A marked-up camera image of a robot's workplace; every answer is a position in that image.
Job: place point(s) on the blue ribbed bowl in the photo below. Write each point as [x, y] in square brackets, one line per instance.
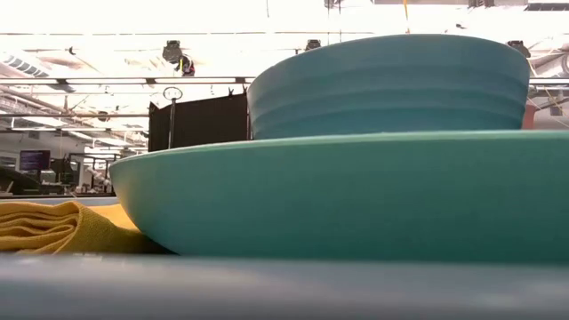
[387, 89]

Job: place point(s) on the yellow cloth napkin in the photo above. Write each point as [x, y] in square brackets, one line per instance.
[53, 226]

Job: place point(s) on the blue plastic tray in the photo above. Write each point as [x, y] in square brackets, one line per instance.
[266, 289]

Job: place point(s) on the teal plate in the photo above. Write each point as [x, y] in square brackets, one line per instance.
[355, 200]

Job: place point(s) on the small black ceiling device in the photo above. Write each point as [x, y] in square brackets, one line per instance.
[518, 46]
[313, 44]

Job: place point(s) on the orange pillar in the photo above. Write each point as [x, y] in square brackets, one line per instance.
[529, 116]

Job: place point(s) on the dark computer monitor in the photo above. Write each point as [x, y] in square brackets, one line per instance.
[34, 160]

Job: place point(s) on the horizontal metal rail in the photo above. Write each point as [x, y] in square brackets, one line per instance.
[111, 80]
[66, 114]

